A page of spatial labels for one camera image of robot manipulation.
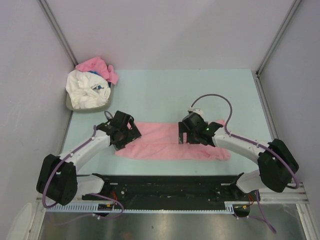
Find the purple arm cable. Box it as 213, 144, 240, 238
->
190, 93, 302, 190
41, 110, 113, 209

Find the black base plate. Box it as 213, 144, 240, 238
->
96, 174, 256, 203

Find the pink t shirt in basket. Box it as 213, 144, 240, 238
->
75, 56, 119, 85

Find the pink t shirt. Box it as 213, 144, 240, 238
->
115, 122, 231, 161
75, 56, 119, 85

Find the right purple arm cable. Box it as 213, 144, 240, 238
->
190, 93, 302, 190

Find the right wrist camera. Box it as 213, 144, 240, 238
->
188, 107, 204, 118

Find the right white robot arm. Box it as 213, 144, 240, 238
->
178, 111, 300, 201

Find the corner aluminium post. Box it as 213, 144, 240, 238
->
255, 0, 304, 77
36, 0, 78, 67

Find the aluminium rail frame right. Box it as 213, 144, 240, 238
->
251, 70, 308, 203

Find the right corner aluminium post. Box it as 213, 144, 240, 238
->
255, 0, 304, 77

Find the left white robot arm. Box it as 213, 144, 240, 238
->
36, 110, 142, 209

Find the blue garment in basket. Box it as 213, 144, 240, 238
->
88, 70, 101, 77

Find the grey laundry basket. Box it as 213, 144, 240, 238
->
65, 83, 115, 114

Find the slotted grey cable duct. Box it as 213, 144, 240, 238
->
46, 202, 251, 215

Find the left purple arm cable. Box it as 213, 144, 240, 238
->
41, 110, 113, 209

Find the white t shirt in basket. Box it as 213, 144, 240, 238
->
65, 69, 111, 109

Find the left corner aluminium post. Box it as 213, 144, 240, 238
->
36, 0, 78, 67

